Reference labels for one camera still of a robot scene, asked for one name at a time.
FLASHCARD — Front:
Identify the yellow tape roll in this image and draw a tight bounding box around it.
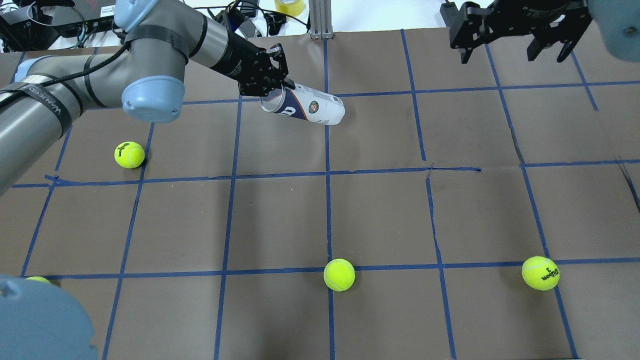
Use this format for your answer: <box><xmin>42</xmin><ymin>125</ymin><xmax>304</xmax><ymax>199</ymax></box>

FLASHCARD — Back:
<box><xmin>274</xmin><ymin>0</ymin><xmax>306</xmax><ymax>18</ymax></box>

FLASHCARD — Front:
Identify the tennis ball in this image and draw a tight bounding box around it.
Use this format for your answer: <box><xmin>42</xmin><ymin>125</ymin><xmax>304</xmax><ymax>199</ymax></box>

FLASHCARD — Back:
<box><xmin>25</xmin><ymin>276</ymin><xmax>51</xmax><ymax>284</ymax></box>
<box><xmin>323</xmin><ymin>259</ymin><xmax>355</xmax><ymax>292</ymax></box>
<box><xmin>114</xmin><ymin>141</ymin><xmax>146</xmax><ymax>169</ymax></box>
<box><xmin>521</xmin><ymin>256</ymin><xmax>560</xmax><ymax>291</ymax></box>

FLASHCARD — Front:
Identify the tennis ball upper left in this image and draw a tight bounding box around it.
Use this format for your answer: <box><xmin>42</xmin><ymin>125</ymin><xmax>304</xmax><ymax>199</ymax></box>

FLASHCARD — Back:
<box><xmin>114</xmin><ymin>141</ymin><xmax>146</xmax><ymax>169</ymax></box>

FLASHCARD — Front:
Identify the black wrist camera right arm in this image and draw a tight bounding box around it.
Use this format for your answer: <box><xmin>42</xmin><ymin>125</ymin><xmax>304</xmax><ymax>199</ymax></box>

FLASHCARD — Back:
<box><xmin>439</xmin><ymin>0</ymin><xmax>459</xmax><ymax>28</ymax></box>

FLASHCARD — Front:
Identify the tennis ball bottom centre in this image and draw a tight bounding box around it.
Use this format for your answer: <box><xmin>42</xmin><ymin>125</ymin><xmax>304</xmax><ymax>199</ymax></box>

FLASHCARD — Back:
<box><xmin>323</xmin><ymin>259</ymin><xmax>355</xmax><ymax>292</ymax></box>

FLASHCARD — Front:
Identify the clear tennis ball can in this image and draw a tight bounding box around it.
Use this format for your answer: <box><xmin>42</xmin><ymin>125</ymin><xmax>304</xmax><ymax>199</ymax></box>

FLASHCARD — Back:
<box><xmin>259</xmin><ymin>83</ymin><xmax>346</xmax><ymax>126</ymax></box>

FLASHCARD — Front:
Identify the aluminium frame post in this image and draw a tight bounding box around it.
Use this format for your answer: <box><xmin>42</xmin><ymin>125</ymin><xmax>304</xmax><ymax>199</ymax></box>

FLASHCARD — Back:
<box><xmin>308</xmin><ymin>0</ymin><xmax>334</xmax><ymax>40</ymax></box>

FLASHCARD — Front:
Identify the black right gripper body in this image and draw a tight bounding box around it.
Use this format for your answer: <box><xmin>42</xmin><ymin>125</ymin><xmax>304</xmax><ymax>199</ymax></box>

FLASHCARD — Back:
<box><xmin>484</xmin><ymin>0</ymin><xmax>591</xmax><ymax>38</ymax></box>

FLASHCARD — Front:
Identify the tennis ball lower left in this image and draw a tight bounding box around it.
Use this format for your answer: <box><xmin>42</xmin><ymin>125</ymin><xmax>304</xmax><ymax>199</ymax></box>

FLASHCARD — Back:
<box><xmin>25</xmin><ymin>276</ymin><xmax>51</xmax><ymax>284</ymax></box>

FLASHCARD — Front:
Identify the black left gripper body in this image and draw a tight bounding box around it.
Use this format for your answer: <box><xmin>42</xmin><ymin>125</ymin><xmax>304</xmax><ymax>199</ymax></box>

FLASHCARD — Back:
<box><xmin>210</xmin><ymin>32</ymin><xmax>270</xmax><ymax>90</ymax></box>

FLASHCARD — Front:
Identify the tennis ball lower right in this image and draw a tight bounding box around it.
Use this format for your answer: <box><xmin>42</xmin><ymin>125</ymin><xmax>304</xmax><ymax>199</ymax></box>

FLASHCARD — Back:
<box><xmin>521</xmin><ymin>256</ymin><xmax>560</xmax><ymax>291</ymax></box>

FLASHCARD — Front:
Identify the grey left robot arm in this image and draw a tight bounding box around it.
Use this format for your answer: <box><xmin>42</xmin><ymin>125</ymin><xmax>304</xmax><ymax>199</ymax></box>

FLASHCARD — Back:
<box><xmin>0</xmin><ymin>0</ymin><xmax>296</xmax><ymax>193</ymax></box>

